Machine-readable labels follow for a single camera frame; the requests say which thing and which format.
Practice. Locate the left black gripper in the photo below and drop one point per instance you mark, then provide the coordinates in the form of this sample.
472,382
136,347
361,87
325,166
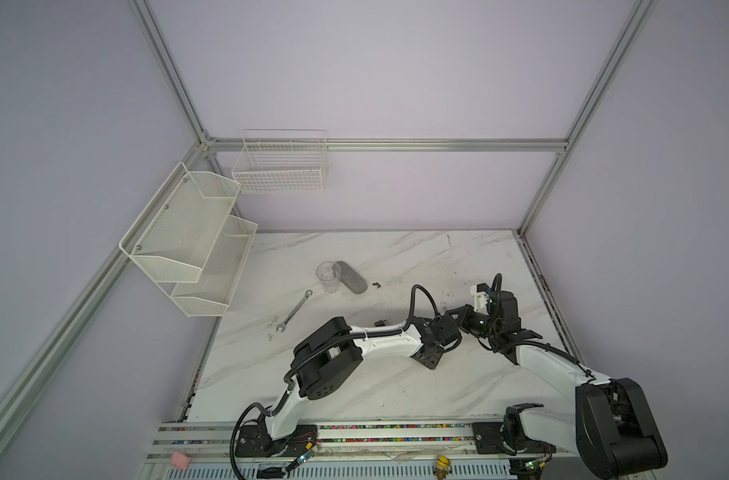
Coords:
432,352

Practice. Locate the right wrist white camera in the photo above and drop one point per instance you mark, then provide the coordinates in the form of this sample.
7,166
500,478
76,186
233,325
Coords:
480,297

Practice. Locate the silver wrench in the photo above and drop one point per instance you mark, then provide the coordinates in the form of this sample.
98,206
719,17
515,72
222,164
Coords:
282,326

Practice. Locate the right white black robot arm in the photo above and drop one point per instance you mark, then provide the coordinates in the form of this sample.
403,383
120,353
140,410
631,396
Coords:
610,427

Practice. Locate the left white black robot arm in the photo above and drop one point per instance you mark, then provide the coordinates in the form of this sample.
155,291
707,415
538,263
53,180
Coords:
328,357

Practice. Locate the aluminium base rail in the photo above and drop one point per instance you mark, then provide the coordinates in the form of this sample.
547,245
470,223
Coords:
348,450

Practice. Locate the pink eraser block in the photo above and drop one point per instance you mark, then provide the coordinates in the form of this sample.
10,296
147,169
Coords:
180,461

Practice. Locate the clear plastic cup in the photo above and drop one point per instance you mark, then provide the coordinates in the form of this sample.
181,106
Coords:
329,275

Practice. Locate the white wire basket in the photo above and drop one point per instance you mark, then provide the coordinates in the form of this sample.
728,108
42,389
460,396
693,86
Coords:
276,161

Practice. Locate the grey fabric glasses case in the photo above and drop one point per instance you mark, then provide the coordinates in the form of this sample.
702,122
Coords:
351,278

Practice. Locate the white two-tier mesh shelf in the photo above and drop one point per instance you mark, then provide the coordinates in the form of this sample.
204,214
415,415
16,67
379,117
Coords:
190,243

